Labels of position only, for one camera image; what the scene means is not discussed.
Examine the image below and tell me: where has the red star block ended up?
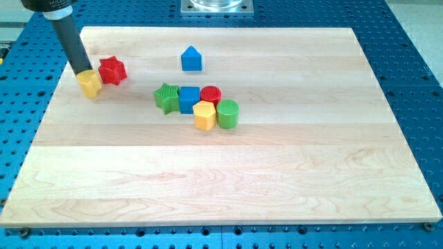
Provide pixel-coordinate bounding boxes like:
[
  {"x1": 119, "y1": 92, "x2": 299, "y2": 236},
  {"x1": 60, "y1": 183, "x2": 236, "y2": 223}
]
[{"x1": 98, "y1": 56, "x2": 127, "y2": 85}]

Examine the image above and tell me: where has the yellow heart block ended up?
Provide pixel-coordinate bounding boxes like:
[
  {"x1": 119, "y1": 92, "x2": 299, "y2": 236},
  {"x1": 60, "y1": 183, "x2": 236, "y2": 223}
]
[{"x1": 76, "y1": 69, "x2": 102, "y2": 98}]

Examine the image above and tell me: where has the green star block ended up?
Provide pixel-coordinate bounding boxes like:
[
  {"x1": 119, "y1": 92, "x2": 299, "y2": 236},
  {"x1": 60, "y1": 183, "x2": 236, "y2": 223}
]
[{"x1": 154, "y1": 83, "x2": 180, "y2": 115}]

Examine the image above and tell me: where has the green cylinder block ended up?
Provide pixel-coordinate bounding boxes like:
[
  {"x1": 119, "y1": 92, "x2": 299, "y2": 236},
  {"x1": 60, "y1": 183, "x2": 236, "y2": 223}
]
[{"x1": 217, "y1": 100, "x2": 239, "y2": 129}]

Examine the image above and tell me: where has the yellow hexagon block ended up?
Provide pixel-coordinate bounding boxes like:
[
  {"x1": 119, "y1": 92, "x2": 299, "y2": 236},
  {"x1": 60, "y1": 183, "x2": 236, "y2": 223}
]
[{"x1": 192, "y1": 100, "x2": 216, "y2": 131}]

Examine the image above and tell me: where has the light wooden board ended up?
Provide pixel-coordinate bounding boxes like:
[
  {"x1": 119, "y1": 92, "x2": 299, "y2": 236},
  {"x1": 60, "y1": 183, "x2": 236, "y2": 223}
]
[{"x1": 1, "y1": 27, "x2": 442, "y2": 228}]

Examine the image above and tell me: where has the red cylinder block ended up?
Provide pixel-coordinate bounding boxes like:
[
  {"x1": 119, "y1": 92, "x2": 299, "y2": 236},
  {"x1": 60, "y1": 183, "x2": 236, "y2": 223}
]
[{"x1": 200, "y1": 86, "x2": 222, "y2": 107}]

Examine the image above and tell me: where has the blue cube block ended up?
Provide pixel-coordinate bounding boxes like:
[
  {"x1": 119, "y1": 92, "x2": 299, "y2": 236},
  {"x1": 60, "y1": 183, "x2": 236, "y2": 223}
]
[{"x1": 179, "y1": 86, "x2": 200, "y2": 114}]

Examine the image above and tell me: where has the blue house-shaped block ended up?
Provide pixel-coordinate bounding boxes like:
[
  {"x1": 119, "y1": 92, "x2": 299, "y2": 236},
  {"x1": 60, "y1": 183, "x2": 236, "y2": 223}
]
[{"x1": 181, "y1": 46, "x2": 203, "y2": 71}]

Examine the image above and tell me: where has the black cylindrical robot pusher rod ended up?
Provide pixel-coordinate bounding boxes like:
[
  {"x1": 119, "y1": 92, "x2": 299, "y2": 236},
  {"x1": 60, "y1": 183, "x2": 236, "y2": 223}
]
[{"x1": 21, "y1": 0, "x2": 93, "y2": 75}]

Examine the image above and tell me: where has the black bolt front left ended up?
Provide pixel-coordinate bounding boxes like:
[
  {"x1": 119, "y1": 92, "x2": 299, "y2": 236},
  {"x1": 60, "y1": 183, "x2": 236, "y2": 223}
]
[{"x1": 18, "y1": 228, "x2": 31, "y2": 238}]

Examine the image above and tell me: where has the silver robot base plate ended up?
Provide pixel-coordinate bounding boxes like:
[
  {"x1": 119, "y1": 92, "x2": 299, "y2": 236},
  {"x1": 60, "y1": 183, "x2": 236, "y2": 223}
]
[{"x1": 180, "y1": 0, "x2": 254, "y2": 17}]

